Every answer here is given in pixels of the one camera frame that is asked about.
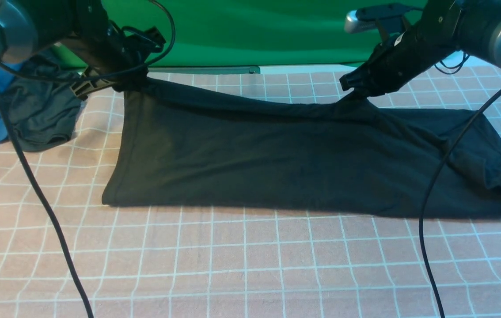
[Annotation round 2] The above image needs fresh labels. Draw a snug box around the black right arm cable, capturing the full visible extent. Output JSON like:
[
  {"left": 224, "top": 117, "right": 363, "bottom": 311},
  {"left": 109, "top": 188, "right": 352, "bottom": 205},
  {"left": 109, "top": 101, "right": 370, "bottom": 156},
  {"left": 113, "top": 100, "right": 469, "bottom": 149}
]
[{"left": 418, "top": 51, "right": 501, "bottom": 318}]

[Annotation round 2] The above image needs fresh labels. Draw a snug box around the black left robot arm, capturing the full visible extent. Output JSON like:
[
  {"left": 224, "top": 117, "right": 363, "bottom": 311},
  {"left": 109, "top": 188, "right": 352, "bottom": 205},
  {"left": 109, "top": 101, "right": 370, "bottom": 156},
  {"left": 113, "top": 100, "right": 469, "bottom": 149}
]
[{"left": 0, "top": 0, "right": 176, "bottom": 99}]

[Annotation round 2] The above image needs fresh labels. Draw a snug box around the green backdrop cloth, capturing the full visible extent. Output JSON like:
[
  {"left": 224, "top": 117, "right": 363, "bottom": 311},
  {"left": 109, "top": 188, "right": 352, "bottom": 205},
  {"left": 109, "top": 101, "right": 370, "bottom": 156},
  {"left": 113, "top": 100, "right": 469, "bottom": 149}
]
[{"left": 49, "top": 0, "right": 432, "bottom": 69}]

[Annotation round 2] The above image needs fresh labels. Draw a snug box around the dark gray crumpled garment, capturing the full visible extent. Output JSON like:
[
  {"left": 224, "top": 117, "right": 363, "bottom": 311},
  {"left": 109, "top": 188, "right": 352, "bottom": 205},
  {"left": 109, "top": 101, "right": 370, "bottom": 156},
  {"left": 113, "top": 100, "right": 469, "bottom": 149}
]
[{"left": 1, "top": 77, "right": 82, "bottom": 152}]

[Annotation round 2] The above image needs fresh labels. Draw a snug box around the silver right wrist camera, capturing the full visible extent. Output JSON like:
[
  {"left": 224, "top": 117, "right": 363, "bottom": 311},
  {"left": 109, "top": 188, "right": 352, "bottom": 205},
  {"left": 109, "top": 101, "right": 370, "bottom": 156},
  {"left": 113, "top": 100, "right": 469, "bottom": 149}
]
[{"left": 344, "top": 3, "right": 423, "bottom": 34}]

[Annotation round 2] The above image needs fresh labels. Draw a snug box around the pink checkered tablecloth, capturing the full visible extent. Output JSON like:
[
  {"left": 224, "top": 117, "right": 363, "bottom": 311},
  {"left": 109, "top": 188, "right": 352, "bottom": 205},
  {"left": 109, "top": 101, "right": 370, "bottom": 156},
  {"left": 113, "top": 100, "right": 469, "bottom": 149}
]
[{"left": 0, "top": 62, "right": 501, "bottom": 318}]

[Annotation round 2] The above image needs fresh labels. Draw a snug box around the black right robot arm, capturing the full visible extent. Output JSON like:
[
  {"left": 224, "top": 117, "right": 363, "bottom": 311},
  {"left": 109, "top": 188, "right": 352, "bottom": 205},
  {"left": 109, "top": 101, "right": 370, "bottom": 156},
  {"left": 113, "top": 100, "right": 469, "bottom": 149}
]
[{"left": 339, "top": 0, "right": 501, "bottom": 98}]

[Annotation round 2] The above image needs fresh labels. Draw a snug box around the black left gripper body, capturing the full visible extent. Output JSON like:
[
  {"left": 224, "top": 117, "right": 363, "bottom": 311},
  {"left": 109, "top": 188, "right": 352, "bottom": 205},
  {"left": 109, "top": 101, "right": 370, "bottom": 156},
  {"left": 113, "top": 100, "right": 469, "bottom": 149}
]
[{"left": 61, "top": 22, "right": 166, "bottom": 100}]

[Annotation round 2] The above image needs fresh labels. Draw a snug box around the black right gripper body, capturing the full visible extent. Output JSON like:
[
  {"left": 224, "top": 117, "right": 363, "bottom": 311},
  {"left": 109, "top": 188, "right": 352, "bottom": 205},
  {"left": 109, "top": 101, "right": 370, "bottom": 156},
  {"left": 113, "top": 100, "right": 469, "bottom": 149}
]
[{"left": 339, "top": 24, "right": 456, "bottom": 98}]

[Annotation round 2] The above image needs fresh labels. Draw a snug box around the dark gray long-sleeve shirt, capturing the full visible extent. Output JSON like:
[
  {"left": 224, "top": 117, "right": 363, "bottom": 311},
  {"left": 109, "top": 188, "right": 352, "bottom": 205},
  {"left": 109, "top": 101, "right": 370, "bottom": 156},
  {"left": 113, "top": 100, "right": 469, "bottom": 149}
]
[{"left": 101, "top": 77, "right": 501, "bottom": 219}]

